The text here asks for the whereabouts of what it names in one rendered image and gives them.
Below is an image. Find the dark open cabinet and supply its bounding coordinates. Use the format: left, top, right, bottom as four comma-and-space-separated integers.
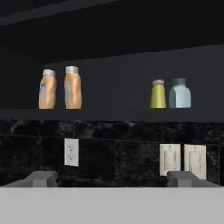
0, 0, 224, 123

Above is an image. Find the white light switch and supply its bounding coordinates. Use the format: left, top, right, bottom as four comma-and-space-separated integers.
159, 143, 182, 177
183, 143, 208, 181

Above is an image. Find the orange condiment bottle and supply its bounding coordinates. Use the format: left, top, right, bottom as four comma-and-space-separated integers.
63, 66, 84, 110
38, 68, 58, 110

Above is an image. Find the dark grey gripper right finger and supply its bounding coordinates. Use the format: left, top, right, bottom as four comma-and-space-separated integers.
166, 171, 224, 188

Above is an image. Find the yellow shaker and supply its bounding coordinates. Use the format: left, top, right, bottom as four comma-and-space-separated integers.
150, 79, 167, 109

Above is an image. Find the white wall socket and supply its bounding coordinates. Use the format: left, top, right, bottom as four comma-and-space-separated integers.
63, 137, 80, 168

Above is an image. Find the pale blue shaker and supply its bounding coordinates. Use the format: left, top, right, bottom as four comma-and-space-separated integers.
168, 77, 193, 109

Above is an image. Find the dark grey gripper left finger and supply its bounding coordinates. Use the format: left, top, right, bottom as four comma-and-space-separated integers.
0, 170, 59, 188

